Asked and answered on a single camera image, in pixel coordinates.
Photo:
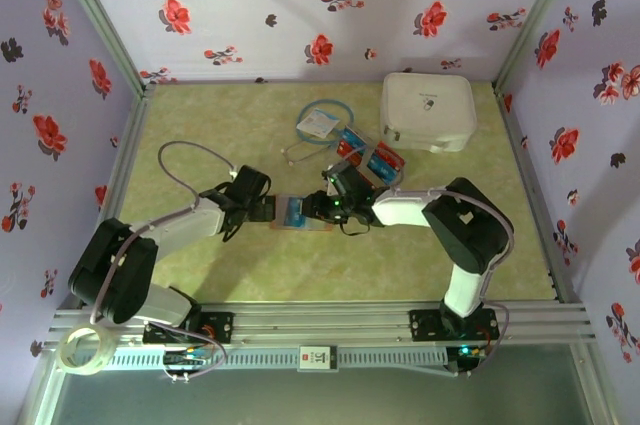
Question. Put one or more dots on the blue credit card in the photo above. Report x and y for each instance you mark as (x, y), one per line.
(356, 136)
(296, 212)
(382, 166)

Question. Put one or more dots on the red credit card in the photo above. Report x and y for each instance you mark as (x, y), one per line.
(391, 152)
(350, 150)

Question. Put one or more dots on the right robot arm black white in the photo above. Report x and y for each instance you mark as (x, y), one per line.
(405, 207)

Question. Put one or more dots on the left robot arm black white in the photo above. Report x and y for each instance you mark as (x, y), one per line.
(185, 225)

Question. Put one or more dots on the white badge card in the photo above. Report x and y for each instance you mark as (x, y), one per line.
(315, 124)

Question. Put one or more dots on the white zip case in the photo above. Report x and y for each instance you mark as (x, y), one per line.
(425, 105)

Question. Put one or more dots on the small white label tag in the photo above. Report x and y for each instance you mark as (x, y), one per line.
(318, 358)

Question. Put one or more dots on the small circuit board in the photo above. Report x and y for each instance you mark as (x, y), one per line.
(187, 359)
(470, 352)

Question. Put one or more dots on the clear tape roll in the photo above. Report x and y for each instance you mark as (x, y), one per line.
(66, 351)

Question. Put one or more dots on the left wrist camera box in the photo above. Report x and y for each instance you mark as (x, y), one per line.
(232, 174)

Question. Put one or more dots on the aluminium frame rail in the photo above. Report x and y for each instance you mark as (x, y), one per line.
(320, 322)

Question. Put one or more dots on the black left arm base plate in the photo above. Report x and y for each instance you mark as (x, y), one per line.
(222, 327)

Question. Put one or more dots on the aluminium side rail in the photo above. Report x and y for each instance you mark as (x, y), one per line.
(520, 145)
(131, 135)

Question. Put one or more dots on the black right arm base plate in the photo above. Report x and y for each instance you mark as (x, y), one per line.
(422, 325)

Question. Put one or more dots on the aluminium frame post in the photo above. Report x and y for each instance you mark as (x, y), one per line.
(102, 20)
(534, 20)

